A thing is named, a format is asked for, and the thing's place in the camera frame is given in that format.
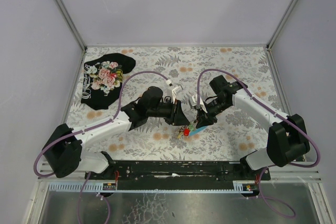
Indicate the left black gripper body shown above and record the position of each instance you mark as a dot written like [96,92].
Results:
[174,112]

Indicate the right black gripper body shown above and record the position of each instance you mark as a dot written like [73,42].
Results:
[205,114]

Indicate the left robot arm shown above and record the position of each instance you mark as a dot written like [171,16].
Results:
[65,150]

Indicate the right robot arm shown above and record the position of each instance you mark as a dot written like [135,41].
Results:
[286,134]

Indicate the black floral cloth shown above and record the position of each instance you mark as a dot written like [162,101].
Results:
[103,79]

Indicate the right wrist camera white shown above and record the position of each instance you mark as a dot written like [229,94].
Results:
[197,103]

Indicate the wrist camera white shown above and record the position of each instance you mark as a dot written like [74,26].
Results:
[197,103]
[173,90]

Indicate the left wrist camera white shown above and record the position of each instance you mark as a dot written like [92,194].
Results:
[173,90]

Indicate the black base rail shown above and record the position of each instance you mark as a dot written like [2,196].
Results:
[178,173]

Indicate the white cable duct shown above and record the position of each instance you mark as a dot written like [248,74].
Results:
[110,187]

